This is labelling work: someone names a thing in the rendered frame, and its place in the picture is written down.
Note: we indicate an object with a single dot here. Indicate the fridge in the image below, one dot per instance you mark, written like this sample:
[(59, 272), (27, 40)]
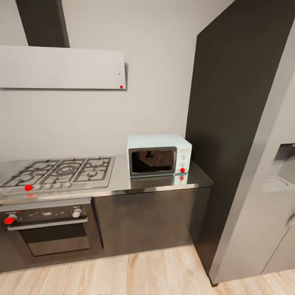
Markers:
[(241, 124)]

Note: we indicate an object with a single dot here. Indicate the range hood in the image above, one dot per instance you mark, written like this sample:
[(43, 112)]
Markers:
[(49, 62)]

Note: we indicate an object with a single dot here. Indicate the burner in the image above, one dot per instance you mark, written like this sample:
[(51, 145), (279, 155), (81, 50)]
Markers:
[(50, 175)]

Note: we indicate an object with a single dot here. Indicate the oven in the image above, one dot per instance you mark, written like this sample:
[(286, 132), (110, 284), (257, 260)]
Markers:
[(52, 230)]

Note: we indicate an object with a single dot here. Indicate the microwave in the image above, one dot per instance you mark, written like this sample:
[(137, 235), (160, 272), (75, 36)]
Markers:
[(156, 154)]

